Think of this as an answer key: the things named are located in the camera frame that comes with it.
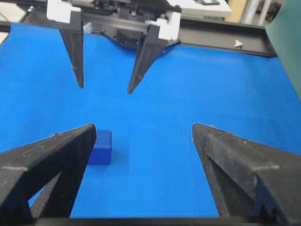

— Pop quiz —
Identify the blue block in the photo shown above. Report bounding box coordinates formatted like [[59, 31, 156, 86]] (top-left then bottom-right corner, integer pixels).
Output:
[[88, 130, 112, 165]]

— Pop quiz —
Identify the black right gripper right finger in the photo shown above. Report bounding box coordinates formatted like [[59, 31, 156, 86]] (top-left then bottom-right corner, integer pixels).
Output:
[[192, 124, 301, 223]]

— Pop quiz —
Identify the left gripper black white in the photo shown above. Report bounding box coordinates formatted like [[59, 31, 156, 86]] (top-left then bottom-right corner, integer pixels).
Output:
[[47, 0, 182, 94]]

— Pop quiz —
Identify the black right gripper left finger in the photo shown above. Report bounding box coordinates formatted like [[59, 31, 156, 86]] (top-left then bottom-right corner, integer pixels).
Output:
[[0, 123, 96, 219]]

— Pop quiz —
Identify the black aluminium table frame rail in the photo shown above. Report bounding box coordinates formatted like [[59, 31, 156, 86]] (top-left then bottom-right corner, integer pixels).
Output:
[[0, 13, 277, 58]]

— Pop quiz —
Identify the white equipment box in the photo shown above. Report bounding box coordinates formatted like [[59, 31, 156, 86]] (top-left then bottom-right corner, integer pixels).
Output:
[[168, 0, 231, 18]]

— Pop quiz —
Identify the blue table mat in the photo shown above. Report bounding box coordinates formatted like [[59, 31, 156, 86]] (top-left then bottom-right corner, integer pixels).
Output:
[[0, 24, 301, 218]]

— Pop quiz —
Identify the green backdrop sheet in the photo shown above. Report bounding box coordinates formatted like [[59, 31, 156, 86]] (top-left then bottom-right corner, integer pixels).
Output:
[[265, 0, 301, 97]]

